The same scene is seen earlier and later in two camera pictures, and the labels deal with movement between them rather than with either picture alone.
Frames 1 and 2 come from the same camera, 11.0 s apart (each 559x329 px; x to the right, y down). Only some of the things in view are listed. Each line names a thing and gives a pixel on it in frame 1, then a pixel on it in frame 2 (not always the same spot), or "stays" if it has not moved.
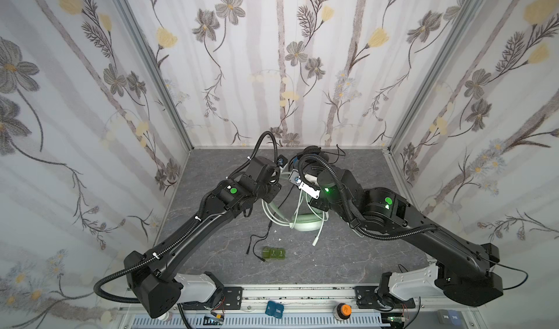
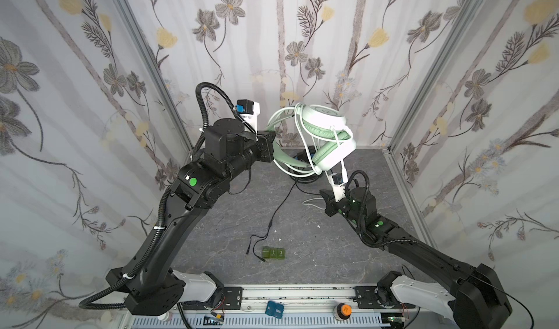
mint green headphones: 305,218 → 311,136
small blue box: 274,309 stays
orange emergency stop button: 342,311 stays
